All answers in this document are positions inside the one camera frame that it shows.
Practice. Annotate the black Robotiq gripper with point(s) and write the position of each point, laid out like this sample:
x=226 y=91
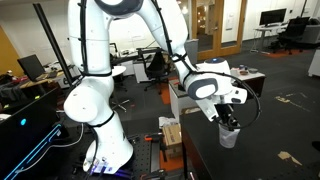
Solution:
x=224 y=114

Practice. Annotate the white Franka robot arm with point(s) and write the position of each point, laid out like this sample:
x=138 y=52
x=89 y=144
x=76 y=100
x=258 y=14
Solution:
x=96 y=100

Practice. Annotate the clear plastic cup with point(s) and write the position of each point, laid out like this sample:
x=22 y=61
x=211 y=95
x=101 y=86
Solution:
x=229 y=138

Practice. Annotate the white cabinet black side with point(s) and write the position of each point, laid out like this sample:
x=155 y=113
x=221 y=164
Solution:
x=255 y=85

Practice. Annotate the dark bowl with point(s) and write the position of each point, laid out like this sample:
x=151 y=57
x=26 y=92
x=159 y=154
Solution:
x=253 y=70
x=243 y=72

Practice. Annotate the small printed cardboard box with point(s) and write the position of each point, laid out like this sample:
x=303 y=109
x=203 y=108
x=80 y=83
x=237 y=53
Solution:
x=172 y=136

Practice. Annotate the small tan tape scrap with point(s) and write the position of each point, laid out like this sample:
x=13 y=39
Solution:
x=285 y=155

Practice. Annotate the white crumpled bag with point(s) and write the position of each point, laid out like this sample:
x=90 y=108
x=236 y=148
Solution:
x=166 y=121

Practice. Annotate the orange black clamp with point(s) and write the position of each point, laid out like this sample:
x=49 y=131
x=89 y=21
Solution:
x=154 y=137
x=155 y=174

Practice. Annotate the black office chair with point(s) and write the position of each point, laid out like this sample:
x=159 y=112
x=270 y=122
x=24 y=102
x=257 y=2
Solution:
x=156 y=66
x=293 y=33

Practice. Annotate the white office desk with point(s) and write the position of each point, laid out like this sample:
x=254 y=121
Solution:
x=141 y=68
x=266 y=31

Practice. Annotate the wooden door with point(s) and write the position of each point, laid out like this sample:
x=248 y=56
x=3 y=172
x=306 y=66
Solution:
x=216 y=26

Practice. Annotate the white furniture panel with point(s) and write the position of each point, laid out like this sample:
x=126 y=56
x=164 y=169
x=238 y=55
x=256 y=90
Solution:
x=315 y=63

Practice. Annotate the black monitor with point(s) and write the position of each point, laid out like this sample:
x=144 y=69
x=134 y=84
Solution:
x=30 y=68
x=272 y=16

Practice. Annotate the white round stool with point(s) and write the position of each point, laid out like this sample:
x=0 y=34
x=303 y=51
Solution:
x=119 y=71

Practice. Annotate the black diagonal pole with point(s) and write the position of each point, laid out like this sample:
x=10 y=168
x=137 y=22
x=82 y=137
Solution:
x=53 y=43

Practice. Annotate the cluttered wooden desk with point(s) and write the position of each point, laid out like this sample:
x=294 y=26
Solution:
x=40 y=80

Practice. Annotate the black computer tower blue light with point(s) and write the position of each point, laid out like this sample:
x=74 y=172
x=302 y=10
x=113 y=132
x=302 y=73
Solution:
x=26 y=133

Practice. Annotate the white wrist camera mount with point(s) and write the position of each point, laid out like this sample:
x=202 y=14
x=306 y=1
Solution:
x=213 y=100

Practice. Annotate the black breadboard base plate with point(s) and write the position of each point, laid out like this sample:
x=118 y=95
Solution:
x=143 y=156

